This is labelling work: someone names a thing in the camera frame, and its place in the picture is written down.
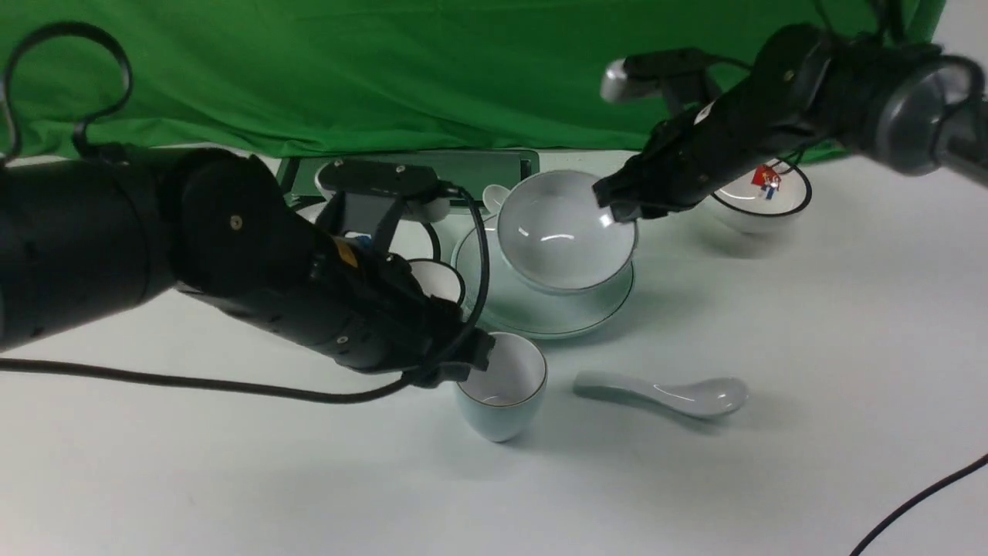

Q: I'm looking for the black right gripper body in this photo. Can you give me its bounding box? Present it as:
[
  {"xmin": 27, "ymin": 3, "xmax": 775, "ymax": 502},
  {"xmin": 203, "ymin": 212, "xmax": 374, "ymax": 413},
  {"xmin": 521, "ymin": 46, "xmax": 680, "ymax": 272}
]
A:
[{"xmin": 593, "ymin": 81, "xmax": 773, "ymax": 222}]

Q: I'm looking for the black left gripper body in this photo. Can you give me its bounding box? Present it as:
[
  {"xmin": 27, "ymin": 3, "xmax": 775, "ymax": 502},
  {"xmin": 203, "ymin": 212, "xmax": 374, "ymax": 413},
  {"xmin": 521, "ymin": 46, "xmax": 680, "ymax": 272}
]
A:
[{"xmin": 255, "ymin": 232, "xmax": 495, "ymax": 387}]

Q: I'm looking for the pale blue shallow bowl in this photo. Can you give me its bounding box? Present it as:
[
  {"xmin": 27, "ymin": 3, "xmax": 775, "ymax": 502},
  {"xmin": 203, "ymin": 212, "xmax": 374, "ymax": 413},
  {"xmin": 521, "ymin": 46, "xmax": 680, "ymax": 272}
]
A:
[{"xmin": 494, "ymin": 170, "xmax": 639, "ymax": 294}]

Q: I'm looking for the pale blue ceramic cup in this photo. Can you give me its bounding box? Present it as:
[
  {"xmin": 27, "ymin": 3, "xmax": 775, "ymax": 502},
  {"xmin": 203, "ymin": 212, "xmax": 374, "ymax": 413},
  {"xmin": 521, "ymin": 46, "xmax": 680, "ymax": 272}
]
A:
[{"xmin": 455, "ymin": 332, "xmax": 548, "ymax": 443}]

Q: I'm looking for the pale blue ceramic spoon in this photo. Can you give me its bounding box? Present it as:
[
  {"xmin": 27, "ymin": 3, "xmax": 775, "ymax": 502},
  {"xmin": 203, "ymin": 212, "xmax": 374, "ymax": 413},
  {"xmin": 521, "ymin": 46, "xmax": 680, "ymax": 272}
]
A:
[{"xmin": 573, "ymin": 371, "xmax": 750, "ymax": 420}]

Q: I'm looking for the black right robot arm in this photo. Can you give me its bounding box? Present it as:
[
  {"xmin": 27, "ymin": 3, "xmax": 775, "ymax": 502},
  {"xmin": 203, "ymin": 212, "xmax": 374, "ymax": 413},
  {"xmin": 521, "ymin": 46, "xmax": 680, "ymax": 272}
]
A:
[{"xmin": 594, "ymin": 24, "xmax": 986, "ymax": 222}]

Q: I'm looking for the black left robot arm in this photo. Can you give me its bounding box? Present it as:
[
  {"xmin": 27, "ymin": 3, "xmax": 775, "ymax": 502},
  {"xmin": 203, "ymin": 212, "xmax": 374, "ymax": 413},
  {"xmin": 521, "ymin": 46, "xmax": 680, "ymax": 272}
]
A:
[{"xmin": 1, "ymin": 149, "xmax": 495, "ymax": 387}]

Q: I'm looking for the white bowl with red picture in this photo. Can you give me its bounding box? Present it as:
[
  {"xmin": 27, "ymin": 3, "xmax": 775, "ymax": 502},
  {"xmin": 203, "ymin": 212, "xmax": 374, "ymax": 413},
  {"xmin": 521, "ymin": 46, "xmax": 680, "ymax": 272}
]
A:
[{"xmin": 699, "ymin": 159, "xmax": 813, "ymax": 235}]

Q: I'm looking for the pale blue round plate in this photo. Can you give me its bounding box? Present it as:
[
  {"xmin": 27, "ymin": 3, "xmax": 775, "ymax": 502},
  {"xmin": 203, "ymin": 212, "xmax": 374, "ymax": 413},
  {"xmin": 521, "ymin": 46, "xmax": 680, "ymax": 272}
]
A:
[{"xmin": 479, "ymin": 217, "xmax": 635, "ymax": 339}]

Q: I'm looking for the green rectangular tray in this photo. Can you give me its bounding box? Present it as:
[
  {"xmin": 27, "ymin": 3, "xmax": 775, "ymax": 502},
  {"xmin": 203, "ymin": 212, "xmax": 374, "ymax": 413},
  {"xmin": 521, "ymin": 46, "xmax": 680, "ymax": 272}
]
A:
[{"xmin": 276, "ymin": 149, "xmax": 540, "ymax": 208}]

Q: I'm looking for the green backdrop cloth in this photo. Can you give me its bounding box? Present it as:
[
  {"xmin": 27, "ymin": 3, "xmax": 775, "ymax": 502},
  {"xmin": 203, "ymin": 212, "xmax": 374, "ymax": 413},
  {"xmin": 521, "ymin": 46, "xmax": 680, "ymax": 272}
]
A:
[{"xmin": 0, "ymin": 0, "xmax": 947, "ymax": 163}]

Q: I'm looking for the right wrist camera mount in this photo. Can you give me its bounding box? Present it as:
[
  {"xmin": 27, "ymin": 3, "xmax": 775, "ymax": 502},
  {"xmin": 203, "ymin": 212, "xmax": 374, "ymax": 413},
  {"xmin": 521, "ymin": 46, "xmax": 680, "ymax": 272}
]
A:
[{"xmin": 600, "ymin": 47, "xmax": 752, "ymax": 116}]

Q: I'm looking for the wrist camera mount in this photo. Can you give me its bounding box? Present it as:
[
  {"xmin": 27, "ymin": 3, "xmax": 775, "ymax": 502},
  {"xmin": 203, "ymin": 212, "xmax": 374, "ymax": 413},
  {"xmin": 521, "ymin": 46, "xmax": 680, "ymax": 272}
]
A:
[
  {"xmin": 600, "ymin": 47, "xmax": 752, "ymax": 116},
  {"xmin": 316, "ymin": 158, "xmax": 462, "ymax": 253}
]

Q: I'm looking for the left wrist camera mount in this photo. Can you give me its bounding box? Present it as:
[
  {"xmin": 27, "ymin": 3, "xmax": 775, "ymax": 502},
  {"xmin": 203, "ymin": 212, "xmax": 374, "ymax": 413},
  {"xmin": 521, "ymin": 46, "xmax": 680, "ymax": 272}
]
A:
[{"xmin": 316, "ymin": 158, "xmax": 462, "ymax": 253}]

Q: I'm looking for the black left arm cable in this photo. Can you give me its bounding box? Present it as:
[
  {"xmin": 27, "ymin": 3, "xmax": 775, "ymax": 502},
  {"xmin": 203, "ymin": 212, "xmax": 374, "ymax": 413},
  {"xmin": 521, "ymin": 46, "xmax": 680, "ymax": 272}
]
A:
[{"xmin": 0, "ymin": 22, "xmax": 492, "ymax": 405}]

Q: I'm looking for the black cable on table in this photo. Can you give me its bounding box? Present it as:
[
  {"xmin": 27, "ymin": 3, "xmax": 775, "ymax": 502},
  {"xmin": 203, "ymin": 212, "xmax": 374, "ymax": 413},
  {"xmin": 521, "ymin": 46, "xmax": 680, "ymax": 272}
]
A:
[{"xmin": 849, "ymin": 453, "xmax": 988, "ymax": 556}]

